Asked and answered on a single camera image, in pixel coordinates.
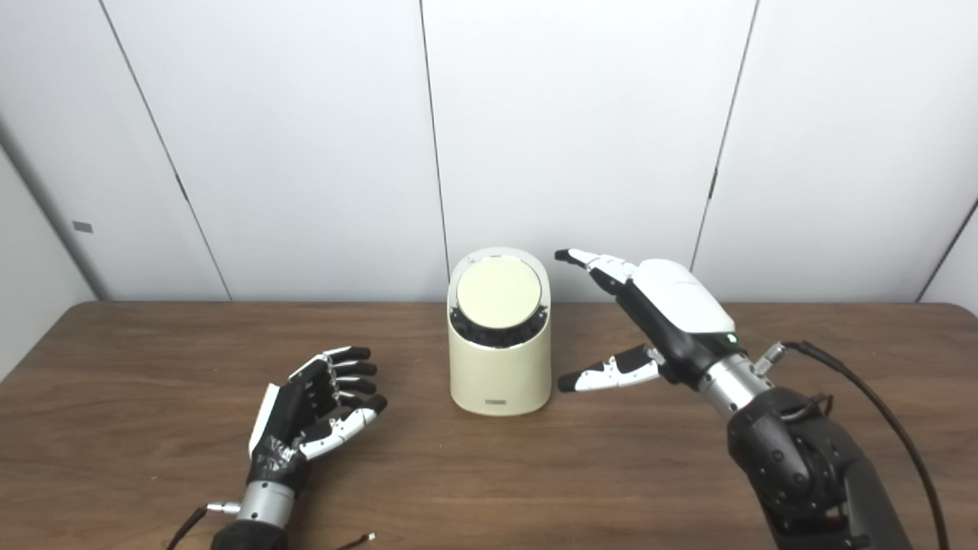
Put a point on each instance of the cream round bin lid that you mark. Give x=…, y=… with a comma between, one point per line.
x=499, y=292

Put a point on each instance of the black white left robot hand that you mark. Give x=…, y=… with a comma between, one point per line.
x=283, y=424

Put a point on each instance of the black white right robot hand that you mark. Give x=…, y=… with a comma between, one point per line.
x=680, y=305

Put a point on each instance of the cream-colored bin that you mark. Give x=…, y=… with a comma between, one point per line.
x=500, y=374

